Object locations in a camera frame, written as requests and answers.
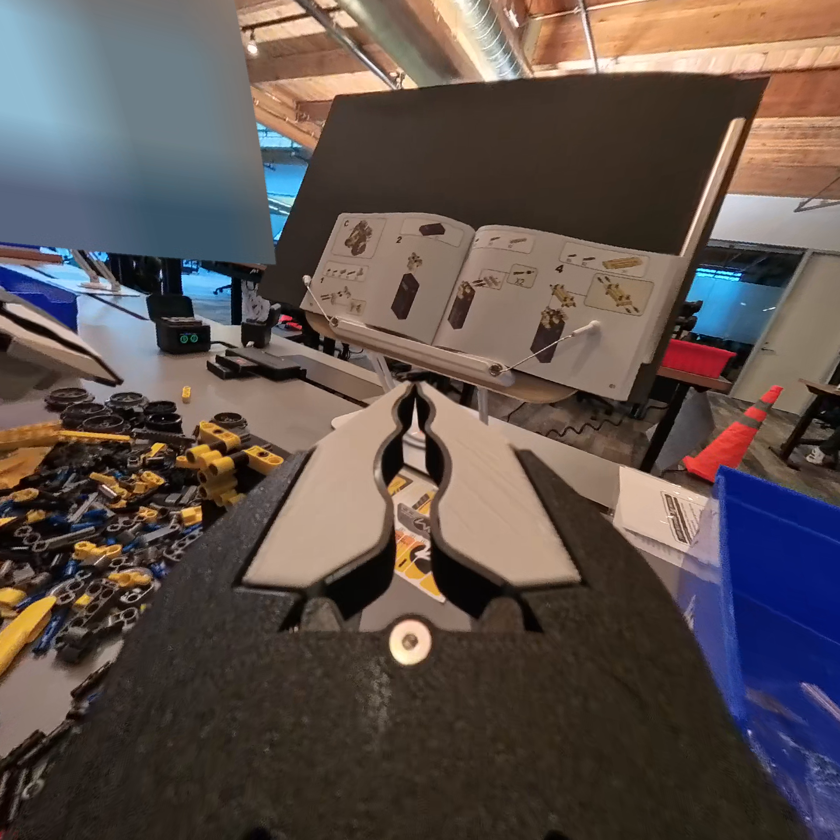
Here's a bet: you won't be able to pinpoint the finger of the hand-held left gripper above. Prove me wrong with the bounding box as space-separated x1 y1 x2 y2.
0 289 124 395

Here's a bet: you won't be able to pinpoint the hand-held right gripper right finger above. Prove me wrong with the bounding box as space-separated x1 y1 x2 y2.
417 382 584 619

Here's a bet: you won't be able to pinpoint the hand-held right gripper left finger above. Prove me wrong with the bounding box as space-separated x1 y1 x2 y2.
239 382 418 623

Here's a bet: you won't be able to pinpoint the pile of yellow black building pieces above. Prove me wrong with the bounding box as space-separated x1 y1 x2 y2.
0 420 294 815

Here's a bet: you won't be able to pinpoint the blue storage bin with label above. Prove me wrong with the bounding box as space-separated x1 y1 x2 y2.
0 262 81 330

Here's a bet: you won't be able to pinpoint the cluster of black toy tyres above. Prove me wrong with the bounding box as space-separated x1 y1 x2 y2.
44 386 249 438

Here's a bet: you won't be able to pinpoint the yellow sticker sheet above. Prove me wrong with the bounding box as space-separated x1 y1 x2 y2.
386 474 448 603

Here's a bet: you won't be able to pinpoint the black charger with green lights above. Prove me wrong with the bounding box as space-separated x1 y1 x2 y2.
155 316 211 356

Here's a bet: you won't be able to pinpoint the white printed paper sheet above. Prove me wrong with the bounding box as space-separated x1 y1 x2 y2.
613 465 718 560

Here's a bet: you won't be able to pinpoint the flat black plates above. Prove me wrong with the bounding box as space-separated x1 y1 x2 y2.
206 347 307 383

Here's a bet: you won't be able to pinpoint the silver book stand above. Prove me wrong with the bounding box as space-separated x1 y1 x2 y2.
302 274 602 454

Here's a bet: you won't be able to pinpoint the black upright holder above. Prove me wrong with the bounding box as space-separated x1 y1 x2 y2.
241 304 282 349

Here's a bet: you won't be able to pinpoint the open instruction booklet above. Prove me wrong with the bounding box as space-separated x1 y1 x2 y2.
301 211 692 402

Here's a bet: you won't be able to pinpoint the wooden table with black legs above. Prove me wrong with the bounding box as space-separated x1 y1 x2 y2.
638 364 734 475

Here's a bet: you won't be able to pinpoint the orange traffic cone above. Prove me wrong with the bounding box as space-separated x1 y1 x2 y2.
682 385 784 484

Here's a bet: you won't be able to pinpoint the red storage bin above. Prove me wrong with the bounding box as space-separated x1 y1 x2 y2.
659 337 738 379

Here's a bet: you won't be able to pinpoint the plain blue storage bin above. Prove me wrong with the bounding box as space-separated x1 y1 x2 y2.
681 465 840 840

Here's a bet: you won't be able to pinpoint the dark wooden table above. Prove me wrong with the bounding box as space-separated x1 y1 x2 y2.
780 378 840 462

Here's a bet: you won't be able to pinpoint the black divider board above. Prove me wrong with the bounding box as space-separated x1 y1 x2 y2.
261 74 770 401

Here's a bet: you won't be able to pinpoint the silver ventilation duct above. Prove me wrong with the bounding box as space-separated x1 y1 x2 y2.
337 0 534 81

